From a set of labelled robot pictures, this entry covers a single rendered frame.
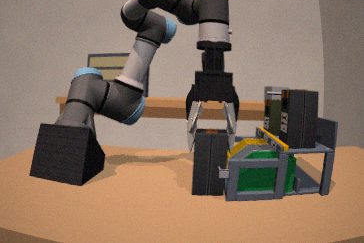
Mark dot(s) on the orange curved bar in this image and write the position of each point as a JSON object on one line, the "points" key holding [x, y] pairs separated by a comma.
{"points": [[285, 147]]}

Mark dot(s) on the green bin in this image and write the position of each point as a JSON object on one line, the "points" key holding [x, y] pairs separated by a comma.
{"points": [[259, 179]]}

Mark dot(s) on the yellow open bin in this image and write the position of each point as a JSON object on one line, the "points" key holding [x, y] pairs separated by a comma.
{"points": [[242, 144]]}

